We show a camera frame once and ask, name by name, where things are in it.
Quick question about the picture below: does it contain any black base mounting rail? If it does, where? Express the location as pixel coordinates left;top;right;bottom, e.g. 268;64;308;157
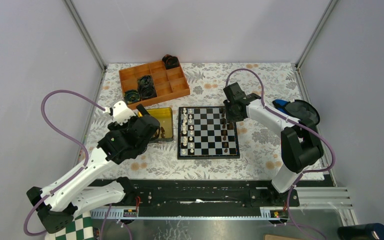
131;179;300;218

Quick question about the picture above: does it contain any brown chess piece in tin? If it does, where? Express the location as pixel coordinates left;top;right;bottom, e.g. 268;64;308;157
159;126;166;139

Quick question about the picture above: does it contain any row of white chess pieces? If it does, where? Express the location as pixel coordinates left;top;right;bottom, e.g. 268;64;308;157
179;107;195;157

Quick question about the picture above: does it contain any black roll front tray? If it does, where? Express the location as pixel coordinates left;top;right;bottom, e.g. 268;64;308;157
123;89;141;105

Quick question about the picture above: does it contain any black roll in tray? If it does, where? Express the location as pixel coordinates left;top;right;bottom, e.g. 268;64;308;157
137;75;157;100

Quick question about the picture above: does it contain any dark cylinder bottom right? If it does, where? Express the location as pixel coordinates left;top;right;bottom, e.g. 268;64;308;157
337;223;384;240

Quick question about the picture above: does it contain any green white checkered mat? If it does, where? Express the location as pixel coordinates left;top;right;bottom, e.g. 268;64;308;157
46;212;95;240

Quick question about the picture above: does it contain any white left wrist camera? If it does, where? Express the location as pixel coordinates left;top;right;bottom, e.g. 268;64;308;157
103;100;137;125

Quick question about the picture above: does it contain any black white chess board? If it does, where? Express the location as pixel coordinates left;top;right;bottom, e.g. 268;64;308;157
177;106;240;160

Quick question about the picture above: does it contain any gold metal tin tray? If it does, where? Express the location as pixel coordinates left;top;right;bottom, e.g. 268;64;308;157
137;104;174;144

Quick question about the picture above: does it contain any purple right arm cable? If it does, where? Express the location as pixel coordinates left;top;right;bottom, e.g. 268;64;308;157
225;68;337;239

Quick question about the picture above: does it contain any black roll at tray corner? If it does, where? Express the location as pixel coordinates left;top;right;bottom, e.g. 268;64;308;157
161;54;180;70

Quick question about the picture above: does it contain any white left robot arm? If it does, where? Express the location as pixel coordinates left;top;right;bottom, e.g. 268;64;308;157
26;102;160;234

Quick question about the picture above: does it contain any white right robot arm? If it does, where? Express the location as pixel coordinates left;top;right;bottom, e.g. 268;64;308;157
223;82;324;206

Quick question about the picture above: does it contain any floral patterned table mat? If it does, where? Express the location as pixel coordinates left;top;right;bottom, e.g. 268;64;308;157
101;63;302;180

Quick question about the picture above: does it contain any orange compartment organizer tray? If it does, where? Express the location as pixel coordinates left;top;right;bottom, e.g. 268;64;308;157
118;60;191;110

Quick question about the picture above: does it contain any blue black cloth pouch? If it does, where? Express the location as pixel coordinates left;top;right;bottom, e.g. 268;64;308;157
272;99;321;126

